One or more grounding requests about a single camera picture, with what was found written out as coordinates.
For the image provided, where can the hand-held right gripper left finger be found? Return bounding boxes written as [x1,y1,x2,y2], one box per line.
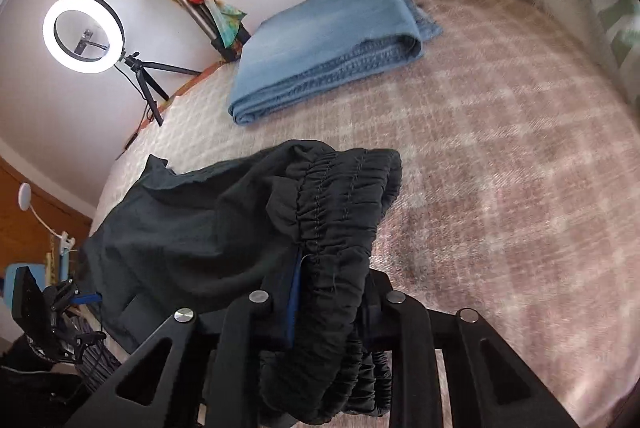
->
[64,253,307,428]

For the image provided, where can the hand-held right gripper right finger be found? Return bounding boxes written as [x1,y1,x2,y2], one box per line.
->
[365,269,581,428]

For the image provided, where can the black pants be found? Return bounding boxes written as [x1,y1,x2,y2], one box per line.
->
[80,139,404,426]

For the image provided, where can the pink checked bed blanket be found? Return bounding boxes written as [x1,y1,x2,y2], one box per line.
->
[93,0,640,428]

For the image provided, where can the folded blue blanket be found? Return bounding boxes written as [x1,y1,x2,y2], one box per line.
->
[228,0,444,126]

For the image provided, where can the white clip lamp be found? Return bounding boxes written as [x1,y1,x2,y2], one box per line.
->
[18,183,76,254]

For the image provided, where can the black tripod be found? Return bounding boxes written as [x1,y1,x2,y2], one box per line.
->
[114,52,203,127]

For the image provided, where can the dark metal stand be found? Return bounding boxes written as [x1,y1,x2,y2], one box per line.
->
[145,0,251,62]

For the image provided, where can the ring light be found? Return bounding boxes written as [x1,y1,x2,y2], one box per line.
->
[42,0,124,74]

